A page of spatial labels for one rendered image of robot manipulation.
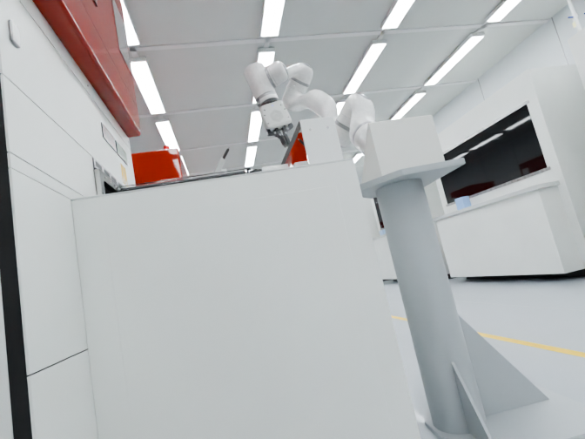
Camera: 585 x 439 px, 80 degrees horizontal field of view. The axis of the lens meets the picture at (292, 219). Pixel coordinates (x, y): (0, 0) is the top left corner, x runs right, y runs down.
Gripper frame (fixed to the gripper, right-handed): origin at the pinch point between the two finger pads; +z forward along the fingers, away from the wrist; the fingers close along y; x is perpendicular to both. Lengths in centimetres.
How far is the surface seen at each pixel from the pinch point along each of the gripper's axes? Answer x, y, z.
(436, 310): -21, 16, 74
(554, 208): 137, 255, 96
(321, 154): -40.0, -5.9, 19.8
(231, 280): -46, -39, 40
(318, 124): -40.0, -3.3, 11.9
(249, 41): 168, 64, -158
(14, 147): -64, -62, 8
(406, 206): -20, 22, 41
